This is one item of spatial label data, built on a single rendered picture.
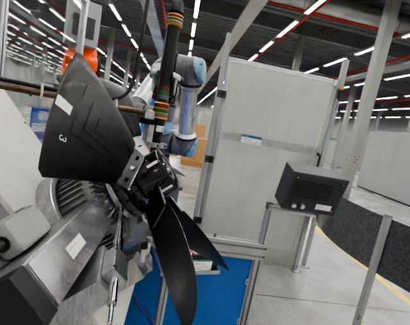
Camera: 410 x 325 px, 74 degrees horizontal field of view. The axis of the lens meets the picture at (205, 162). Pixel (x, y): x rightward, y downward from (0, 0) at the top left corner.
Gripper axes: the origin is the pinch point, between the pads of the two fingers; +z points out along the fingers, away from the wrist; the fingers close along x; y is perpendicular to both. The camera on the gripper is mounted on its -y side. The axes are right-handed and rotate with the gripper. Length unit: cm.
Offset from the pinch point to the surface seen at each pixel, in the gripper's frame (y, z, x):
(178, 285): 44, 28, -12
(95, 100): 11.7, 26.4, 9.2
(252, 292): 85, -39, -54
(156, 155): 21.8, 10.0, -2.1
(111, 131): 16.9, 22.9, 6.5
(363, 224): 62, -107, -156
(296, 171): 24, -32, -59
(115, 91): 7.1, -8.0, 14.4
